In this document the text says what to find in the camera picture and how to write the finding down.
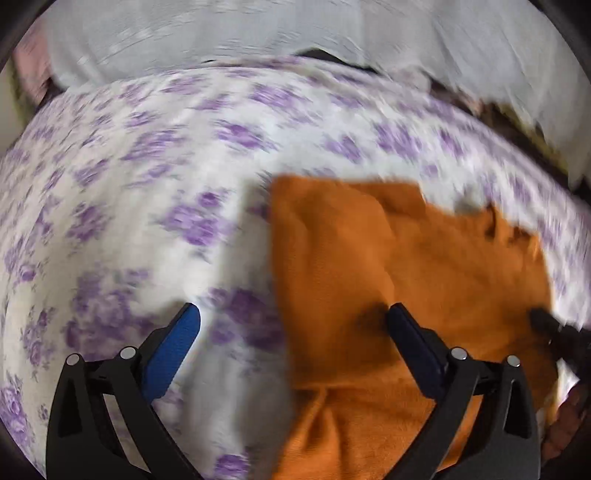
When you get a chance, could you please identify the purple floral bed sheet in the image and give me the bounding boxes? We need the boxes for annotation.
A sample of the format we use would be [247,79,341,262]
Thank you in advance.
[0,55,591,480]

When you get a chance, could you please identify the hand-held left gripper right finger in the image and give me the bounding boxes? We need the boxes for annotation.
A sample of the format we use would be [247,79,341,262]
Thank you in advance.
[385,302,542,480]

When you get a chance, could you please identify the person's right hand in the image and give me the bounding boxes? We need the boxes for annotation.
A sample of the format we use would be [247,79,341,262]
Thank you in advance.
[542,383,585,464]

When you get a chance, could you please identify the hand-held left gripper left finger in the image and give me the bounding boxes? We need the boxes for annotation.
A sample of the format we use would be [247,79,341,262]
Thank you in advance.
[46,302,204,480]

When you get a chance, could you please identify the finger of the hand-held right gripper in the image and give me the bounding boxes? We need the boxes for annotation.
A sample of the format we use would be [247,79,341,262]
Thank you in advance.
[529,308,591,366]

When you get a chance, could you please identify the white lace curtain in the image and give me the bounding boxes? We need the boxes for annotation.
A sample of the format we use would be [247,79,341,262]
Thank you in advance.
[44,0,585,185]

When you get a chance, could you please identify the orange knit garment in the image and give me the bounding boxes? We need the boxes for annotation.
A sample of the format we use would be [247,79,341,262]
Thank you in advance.
[269,174,561,480]

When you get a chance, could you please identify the pink floral garment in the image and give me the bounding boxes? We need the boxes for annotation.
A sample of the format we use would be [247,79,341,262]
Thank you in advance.
[13,34,54,104]

